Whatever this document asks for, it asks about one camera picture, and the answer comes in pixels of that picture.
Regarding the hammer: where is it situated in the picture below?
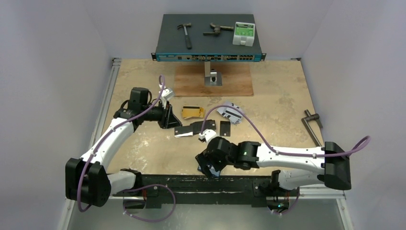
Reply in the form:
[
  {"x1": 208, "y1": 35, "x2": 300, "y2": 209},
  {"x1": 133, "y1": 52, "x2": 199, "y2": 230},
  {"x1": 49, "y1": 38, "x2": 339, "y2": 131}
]
[{"x1": 177, "y1": 23, "x2": 192, "y2": 50}]

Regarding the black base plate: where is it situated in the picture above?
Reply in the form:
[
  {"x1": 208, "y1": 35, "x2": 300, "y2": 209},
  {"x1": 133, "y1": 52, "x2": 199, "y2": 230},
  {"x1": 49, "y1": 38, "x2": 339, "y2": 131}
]
[{"x1": 113, "y1": 174, "x2": 300, "y2": 210}]

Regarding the metal bracket stand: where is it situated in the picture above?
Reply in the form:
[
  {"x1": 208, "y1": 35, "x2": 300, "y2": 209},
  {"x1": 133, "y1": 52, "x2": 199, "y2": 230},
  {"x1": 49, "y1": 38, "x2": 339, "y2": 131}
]
[{"x1": 204, "y1": 61, "x2": 223, "y2": 86}]

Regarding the fallen black card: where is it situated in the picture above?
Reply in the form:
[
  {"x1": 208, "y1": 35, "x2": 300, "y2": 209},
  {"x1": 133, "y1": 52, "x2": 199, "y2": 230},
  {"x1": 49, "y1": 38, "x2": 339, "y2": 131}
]
[{"x1": 174, "y1": 126, "x2": 193, "y2": 138}]

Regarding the network switch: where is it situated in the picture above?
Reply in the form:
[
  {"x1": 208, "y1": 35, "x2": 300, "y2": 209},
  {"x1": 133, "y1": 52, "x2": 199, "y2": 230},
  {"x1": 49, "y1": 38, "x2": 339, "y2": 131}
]
[{"x1": 151, "y1": 14, "x2": 266, "y2": 62}]

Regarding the rusty metal clamp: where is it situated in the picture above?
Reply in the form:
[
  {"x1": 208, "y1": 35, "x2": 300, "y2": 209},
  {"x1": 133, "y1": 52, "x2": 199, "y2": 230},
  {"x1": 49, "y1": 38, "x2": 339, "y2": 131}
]
[{"x1": 203, "y1": 23, "x2": 234, "y2": 36}]

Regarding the white green box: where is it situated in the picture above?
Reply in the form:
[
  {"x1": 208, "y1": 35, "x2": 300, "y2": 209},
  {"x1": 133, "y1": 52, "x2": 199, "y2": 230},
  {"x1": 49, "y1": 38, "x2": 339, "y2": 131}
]
[{"x1": 232, "y1": 22, "x2": 256, "y2": 47}]

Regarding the metal crank handle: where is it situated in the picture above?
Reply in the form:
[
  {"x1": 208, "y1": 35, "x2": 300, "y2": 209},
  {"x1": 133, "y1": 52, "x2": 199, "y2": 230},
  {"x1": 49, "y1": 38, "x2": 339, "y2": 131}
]
[{"x1": 301, "y1": 109, "x2": 324, "y2": 147}]

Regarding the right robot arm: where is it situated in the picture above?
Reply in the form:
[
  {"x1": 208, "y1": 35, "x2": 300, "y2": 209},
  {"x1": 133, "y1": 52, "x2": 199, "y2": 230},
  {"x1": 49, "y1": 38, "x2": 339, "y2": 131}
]
[{"x1": 195, "y1": 137, "x2": 351, "y2": 195}]

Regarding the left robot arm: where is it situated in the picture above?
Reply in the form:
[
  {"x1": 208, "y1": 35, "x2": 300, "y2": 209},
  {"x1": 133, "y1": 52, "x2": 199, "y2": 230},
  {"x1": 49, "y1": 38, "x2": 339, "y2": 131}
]
[{"x1": 65, "y1": 87, "x2": 182, "y2": 207}]

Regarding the black card pile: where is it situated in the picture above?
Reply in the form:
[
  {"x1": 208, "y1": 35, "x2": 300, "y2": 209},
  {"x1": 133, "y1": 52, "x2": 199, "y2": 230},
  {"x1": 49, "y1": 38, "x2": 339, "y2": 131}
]
[{"x1": 190, "y1": 119, "x2": 216, "y2": 135}]

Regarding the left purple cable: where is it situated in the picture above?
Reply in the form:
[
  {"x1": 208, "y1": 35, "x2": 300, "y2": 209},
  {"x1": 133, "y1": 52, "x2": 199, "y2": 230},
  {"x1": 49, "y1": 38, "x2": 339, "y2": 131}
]
[{"x1": 77, "y1": 75, "x2": 177, "y2": 223}]

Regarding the aluminium frame rail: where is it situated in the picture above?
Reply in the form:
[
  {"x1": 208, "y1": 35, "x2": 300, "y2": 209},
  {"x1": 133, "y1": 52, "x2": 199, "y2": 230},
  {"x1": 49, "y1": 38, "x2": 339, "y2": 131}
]
[{"x1": 58, "y1": 59, "x2": 352, "y2": 230}]

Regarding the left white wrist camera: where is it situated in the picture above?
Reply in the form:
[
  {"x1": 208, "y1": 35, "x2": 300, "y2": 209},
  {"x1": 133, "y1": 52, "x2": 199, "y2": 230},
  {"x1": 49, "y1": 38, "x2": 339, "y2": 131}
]
[{"x1": 158, "y1": 84, "x2": 175, "y2": 107}]

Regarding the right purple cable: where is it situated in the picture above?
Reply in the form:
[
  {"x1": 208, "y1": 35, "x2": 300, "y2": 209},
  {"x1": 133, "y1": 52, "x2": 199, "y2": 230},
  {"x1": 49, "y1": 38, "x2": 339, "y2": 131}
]
[{"x1": 200, "y1": 106, "x2": 372, "y2": 217}]

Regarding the plywood board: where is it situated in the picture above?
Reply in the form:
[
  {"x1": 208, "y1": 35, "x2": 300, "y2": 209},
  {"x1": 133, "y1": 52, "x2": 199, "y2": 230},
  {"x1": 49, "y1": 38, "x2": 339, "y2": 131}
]
[{"x1": 173, "y1": 64, "x2": 254, "y2": 97}]

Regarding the navy blue card holder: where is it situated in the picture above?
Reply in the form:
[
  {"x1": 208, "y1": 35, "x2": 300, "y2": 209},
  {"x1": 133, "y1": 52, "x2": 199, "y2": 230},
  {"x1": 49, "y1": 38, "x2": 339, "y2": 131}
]
[{"x1": 197, "y1": 164, "x2": 221, "y2": 178}]

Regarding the loose black credit card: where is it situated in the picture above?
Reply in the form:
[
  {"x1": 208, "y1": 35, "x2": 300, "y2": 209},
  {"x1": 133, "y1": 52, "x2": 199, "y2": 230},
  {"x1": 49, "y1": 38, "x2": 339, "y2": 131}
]
[{"x1": 219, "y1": 121, "x2": 231, "y2": 137}]

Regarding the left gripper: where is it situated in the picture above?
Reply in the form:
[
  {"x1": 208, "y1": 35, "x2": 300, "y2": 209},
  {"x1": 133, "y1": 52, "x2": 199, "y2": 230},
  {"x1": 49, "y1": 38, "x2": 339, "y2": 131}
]
[{"x1": 141, "y1": 100, "x2": 182, "y2": 129}]

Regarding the purple cable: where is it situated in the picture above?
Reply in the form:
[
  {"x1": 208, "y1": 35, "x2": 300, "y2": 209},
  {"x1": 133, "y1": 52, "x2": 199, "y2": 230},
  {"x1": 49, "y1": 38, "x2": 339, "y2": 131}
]
[
  {"x1": 77, "y1": 75, "x2": 177, "y2": 223},
  {"x1": 200, "y1": 106, "x2": 372, "y2": 217}
]

